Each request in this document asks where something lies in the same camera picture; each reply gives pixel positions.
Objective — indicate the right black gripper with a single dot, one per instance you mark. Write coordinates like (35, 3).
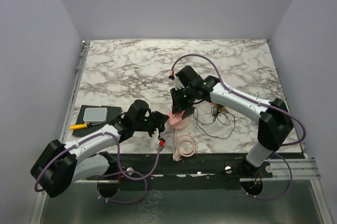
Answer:
(178, 106)

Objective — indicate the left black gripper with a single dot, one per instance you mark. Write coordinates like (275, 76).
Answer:
(159, 119)

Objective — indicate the pink cube socket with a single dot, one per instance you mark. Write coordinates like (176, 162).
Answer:
(175, 119)

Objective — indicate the pink round power hub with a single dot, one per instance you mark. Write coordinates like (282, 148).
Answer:
(180, 125)

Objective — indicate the orange power strip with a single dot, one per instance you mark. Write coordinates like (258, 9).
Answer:
(221, 107)

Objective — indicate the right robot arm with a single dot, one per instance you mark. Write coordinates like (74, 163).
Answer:
(272, 117)

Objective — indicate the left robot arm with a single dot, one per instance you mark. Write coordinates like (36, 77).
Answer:
(60, 164)

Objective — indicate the black foam mat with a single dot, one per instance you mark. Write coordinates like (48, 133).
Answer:
(113, 112)

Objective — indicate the grey white rectangular box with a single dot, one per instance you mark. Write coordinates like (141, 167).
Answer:
(95, 115)

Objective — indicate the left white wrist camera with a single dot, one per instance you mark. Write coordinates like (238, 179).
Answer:
(157, 142)

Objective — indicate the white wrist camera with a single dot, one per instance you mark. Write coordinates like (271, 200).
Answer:
(177, 83)
(157, 142)

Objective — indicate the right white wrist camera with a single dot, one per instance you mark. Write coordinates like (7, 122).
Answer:
(177, 83)

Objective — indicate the black mounting base rail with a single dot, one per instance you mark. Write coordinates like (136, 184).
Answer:
(199, 172)

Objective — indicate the aluminium frame rail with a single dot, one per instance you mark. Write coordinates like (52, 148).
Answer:
(278, 201)

